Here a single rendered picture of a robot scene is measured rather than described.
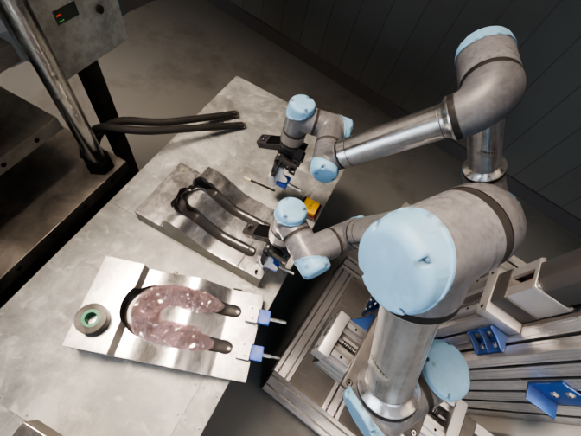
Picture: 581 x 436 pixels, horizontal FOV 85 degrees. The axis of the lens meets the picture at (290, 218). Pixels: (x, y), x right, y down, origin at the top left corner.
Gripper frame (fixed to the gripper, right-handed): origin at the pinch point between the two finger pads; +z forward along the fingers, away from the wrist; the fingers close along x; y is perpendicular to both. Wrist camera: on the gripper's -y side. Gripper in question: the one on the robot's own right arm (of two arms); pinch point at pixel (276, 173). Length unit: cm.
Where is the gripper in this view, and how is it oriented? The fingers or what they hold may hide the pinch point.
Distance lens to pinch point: 118.8
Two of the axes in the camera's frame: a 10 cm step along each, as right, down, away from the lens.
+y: 8.7, 4.8, -0.7
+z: -1.9, 4.6, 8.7
